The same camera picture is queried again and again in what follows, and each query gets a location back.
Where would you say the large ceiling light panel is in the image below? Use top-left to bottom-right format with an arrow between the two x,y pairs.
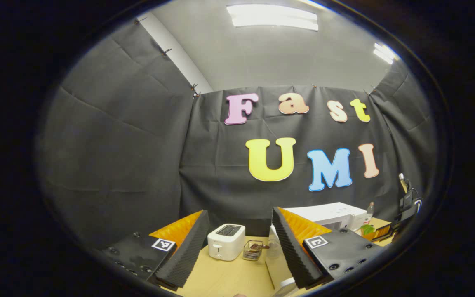
226,4 -> 319,32

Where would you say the black backdrop cloth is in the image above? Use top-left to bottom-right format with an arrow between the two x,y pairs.
35,19 -> 438,250

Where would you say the white toaster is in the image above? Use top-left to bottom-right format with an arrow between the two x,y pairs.
207,224 -> 246,261

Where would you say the white microwave oven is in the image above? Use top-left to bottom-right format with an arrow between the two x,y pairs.
264,201 -> 368,297

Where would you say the small wire basket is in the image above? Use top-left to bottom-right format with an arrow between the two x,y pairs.
243,240 -> 270,262

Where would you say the small ceiling light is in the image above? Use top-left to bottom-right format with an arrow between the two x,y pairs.
373,42 -> 399,65

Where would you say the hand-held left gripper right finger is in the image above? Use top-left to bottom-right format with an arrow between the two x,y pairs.
271,206 -> 374,289

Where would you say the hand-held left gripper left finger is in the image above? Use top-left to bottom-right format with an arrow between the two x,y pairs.
101,210 -> 210,289

